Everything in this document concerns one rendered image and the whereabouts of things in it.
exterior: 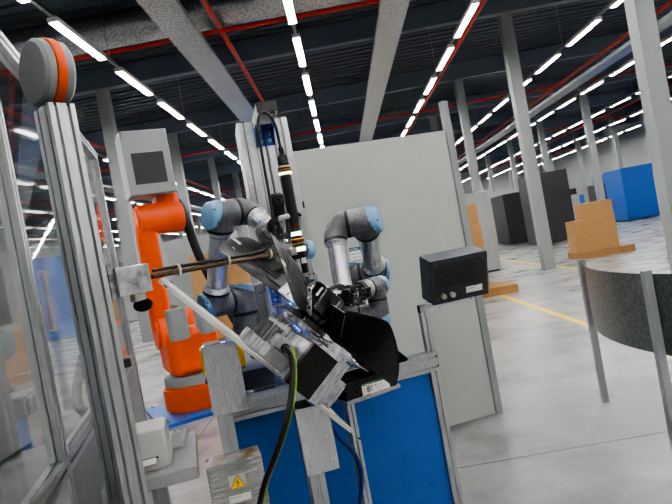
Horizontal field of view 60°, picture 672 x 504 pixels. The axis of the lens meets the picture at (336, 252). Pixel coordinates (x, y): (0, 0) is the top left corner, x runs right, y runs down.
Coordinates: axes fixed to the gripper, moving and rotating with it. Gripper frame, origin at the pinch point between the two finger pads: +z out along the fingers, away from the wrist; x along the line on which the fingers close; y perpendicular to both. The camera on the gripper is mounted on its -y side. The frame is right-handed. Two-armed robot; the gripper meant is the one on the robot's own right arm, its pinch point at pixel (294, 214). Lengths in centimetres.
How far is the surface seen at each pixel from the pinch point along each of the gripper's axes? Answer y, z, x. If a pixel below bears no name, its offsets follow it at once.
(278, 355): 37, 36, 25
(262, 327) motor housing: 32.5, 9.0, 20.0
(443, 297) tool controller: 41, -21, -65
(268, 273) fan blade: 17.3, 1.7, 12.8
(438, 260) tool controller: 26, -20, -65
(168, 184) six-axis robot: -76, -396, -30
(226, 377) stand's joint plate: 44, 11, 34
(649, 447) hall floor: 149, -43, -190
